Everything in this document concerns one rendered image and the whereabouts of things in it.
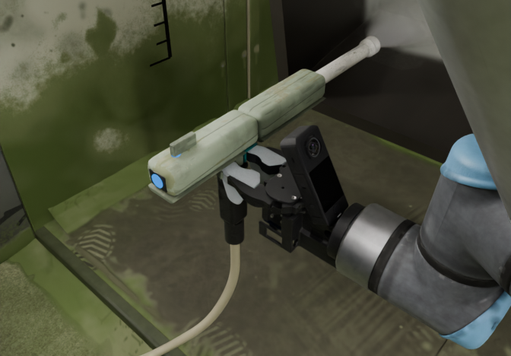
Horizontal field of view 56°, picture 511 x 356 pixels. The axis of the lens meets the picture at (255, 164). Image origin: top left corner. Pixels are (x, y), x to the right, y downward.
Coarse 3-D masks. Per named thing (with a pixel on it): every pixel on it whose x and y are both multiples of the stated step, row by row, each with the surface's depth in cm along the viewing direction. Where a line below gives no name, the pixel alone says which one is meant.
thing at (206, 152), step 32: (352, 64) 78; (256, 96) 66; (288, 96) 66; (320, 96) 71; (224, 128) 59; (256, 128) 62; (160, 160) 54; (192, 160) 55; (224, 160) 59; (160, 192) 56; (224, 192) 66; (224, 224) 71
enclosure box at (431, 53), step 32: (288, 0) 78; (320, 0) 85; (352, 0) 94; (288, 32) 82; (320, 32) 90; (352, 32) 99; (288, 64) 86; (320, 64) 93; (384, 64) 91; (416, 64) 89; (352, 96) 85; (384, 96) 84; (416, 96) 83; (448, 96) 82; (384, 128) 76; (416, 128) 78; (448, 128) 77
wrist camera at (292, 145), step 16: (304, 128) 53; (288, 144) 52; (304, 144) 52; (320, 144) 53; (288, 160) 53; (304, 160) 52; (320, 160) 54; (304, 176) 52; (320, 176) 54; (336, 176) 55; (304, 192) 54; (320, 192) 53; (336, 192) 55; (320, 208) 54; (336, 208) 55
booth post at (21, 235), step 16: (0, 160) 105; (0, 176) 107; (0, 192) 108; (16, 192) 111; (0, 208) 110; (16, 208) 113; (0, 224) 111; (16, 224) 115; (0, 240) 113; (16, 240) 116; (32, 240) 120; (0, 256) 115
